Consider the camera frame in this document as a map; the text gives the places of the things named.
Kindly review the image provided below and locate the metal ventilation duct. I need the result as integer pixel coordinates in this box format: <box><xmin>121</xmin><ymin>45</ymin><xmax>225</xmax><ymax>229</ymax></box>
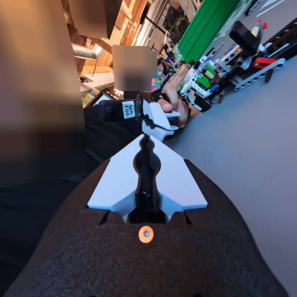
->
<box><xmin>71</xmin><ymin>43</ymin><xmax>102</xmax><ymax>61</ymax></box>

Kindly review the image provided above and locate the grey lego technic beam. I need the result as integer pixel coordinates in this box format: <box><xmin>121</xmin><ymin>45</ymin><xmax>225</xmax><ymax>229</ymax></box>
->
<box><xmin>234</xmin><ymin>58</ymin><xmax>286</xmax><ymax>91</ymax></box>

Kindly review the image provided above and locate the white lego model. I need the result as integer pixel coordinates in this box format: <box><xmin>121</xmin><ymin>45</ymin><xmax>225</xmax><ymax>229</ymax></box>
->
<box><xmin>180</xmin><ymin>54</ymin><xmax>232</xmax><ymax>112</ymax></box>

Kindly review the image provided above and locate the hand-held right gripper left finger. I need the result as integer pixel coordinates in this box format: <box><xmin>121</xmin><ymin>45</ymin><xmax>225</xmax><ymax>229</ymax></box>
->
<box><xmin>87</xmin><ymin>133</ymin><xmax>149</xmax><ymax>224</ymax></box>

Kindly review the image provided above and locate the colourful printed packet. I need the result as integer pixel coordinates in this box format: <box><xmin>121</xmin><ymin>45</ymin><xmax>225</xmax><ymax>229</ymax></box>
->
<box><xmin>151</xmin><ymin>70</ymin><xmax>166</xmax><ymax>93</ymax></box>

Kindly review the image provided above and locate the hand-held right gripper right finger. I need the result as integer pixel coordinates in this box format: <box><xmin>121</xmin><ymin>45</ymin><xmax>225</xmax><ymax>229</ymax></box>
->
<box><xmin>149</xmin><ymin>135</ymin><xmax>208</xmax><ymax>224</ymax></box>

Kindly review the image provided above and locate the person's left hand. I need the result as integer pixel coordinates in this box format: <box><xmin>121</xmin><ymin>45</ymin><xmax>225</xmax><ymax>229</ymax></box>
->
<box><xmin>152</xmin><ymin>80</ymin><xmax>192</xmax><ymax>128</ymax></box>

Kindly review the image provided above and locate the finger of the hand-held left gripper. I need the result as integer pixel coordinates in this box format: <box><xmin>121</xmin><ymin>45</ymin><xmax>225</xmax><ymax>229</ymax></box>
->
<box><xmin>142</xmin><ymin>119</ymin><xmax>174</xmax><ymax>141</ymax></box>
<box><xmin>143</xmin><ymin>100</ymin><xmax>172</xmax><ymax>130</ymax></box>

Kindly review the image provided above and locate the red lego piece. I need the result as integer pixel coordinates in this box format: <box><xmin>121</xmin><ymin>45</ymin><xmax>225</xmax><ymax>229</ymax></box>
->
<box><xmin>253</xmin><ymin>57</ymin><xmax>278</xmax><ymax>68</ymax></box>

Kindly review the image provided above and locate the green board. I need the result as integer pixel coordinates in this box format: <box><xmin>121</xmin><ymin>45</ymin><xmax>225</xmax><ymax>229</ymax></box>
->
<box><xmin>177</xmin><ymin>0</ymin><xmax>242</xmax><ymax>64</ymax></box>

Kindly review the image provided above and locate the black lego technic structure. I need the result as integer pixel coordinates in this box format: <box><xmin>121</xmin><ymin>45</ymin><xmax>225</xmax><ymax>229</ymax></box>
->
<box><xmin>218</xmin><ymin>20</ymin><xmax>297</xmax><ymax>80</ymax></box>

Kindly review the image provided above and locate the dark wall picture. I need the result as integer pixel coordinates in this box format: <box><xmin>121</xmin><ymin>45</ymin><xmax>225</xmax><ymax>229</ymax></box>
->
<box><xmin>162</xmin><ymin>5</ymin><xmax>191</xmax><ymax>37</ymax></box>

